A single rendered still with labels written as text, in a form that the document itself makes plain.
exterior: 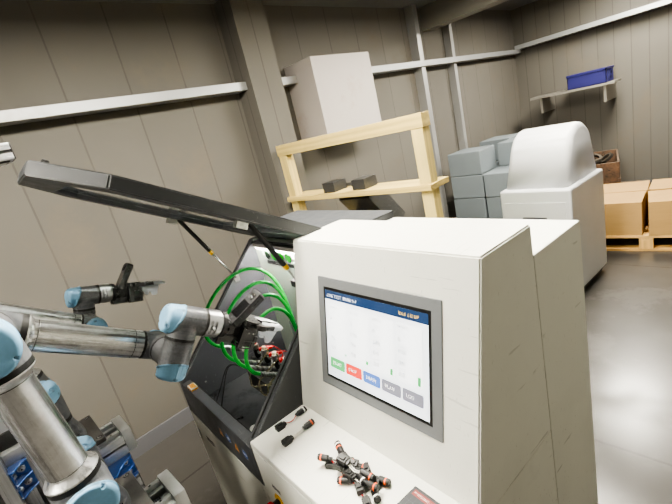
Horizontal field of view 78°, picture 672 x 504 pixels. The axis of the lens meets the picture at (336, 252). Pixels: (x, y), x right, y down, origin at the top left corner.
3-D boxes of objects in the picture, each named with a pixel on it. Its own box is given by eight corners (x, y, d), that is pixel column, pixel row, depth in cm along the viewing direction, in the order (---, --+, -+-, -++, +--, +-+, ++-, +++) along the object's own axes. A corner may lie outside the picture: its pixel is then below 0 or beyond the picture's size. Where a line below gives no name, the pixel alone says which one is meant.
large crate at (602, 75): (614, 79, 572) (614, 64, 566) (607, 82, 549) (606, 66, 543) (575, 88, 608) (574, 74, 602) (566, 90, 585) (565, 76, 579)
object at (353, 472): (312, 470, 116) (307, 454, 115) (340, 446, 123) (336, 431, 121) (368, 516, 99) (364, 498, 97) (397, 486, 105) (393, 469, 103)
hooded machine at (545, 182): (539, 263, 447) (525, 125, 406) (609, 267, 400) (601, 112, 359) (508, 294, 397) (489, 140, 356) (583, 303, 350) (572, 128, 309)
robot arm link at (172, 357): (174, 371, 115) (184, 332, 116) (189, 384, 107) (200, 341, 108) (145, 370, 110) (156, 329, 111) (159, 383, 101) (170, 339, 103)
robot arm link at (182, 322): (153, 331, 107) (162, 299, 108) (193, 335, 115) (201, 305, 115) (164, 338, 101) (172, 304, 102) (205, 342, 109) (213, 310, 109)
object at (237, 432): (193, 413, 190) (181, 383, 186) (202, 407, 193) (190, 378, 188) (259, 481, 142) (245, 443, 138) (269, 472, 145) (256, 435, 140)
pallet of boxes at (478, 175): (503, 221, 616) (493, 136, 581) (565, 221, 554) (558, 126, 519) (460, 251, 537) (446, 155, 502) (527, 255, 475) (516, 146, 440)
